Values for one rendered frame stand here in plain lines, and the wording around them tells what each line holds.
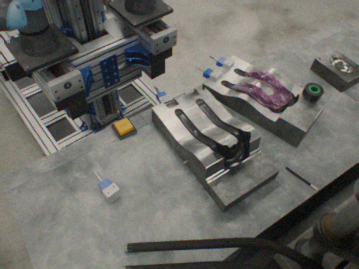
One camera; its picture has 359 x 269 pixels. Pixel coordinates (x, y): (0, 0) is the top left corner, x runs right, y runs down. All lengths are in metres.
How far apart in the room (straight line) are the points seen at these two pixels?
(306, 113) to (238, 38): 1.95
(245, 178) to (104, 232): 0.53
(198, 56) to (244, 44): 0.48
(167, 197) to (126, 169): 0.20
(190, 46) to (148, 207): 2.13
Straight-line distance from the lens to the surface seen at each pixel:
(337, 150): 1.48
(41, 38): 1.38
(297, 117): 1.37
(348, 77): 1.72
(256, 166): 1.24
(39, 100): 2.44
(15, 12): 1.05
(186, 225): 1.16
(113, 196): 1.17
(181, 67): 2.85
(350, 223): 0.91
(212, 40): 3.18
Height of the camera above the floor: 1.88
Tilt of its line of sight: 53 degrees down
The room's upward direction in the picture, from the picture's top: 3 degrees clockwise
